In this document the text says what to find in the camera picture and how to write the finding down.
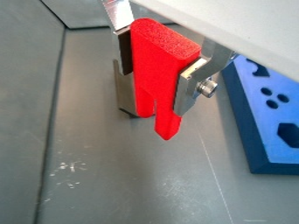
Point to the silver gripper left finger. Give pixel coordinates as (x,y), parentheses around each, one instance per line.
(121,18)

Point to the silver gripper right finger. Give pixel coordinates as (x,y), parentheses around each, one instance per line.
(194,80)

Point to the red square-circle peg block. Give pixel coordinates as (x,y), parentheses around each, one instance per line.
(162,53)

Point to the blue foam shape board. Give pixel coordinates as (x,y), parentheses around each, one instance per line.
(265,101)

